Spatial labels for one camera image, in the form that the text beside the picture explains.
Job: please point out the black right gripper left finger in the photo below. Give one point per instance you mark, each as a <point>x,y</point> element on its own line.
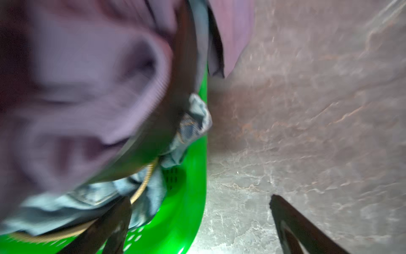
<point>109,231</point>

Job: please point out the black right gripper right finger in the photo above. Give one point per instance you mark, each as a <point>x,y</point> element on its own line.
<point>296,232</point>

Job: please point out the black leather belt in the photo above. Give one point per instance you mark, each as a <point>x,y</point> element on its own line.
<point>157,131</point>

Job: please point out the purple trousers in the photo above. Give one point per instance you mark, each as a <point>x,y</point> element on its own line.
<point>78,78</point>

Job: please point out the blue denim jeans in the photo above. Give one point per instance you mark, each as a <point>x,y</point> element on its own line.
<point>69,213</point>

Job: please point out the green plastic basket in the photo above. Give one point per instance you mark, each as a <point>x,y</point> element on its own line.
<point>175,226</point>

